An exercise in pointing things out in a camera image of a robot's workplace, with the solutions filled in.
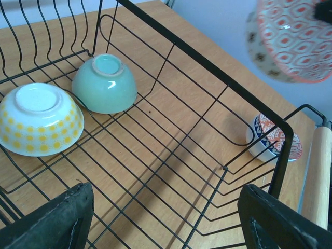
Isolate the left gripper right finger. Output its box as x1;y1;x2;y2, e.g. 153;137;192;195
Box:
238;184;331;248

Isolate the yellow patterned bowl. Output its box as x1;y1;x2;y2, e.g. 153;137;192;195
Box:
1;82;85;157

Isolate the celadon green bowl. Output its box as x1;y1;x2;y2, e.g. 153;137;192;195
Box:
71;53;137;114

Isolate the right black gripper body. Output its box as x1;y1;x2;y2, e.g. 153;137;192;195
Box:
314;0;332;23

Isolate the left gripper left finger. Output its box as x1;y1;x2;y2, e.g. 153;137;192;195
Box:
1;183;94;248

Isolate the black wire dish rack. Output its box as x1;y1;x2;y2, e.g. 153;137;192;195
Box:
1;1;314;248

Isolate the red dotted pattern bowl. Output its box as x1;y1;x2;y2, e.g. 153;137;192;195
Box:
245;1;331;84

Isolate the orange red patterned bowl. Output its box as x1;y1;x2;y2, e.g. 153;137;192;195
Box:
255;114;303;161

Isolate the white blue patterned bowl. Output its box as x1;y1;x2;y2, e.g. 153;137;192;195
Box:
246;116;278;164

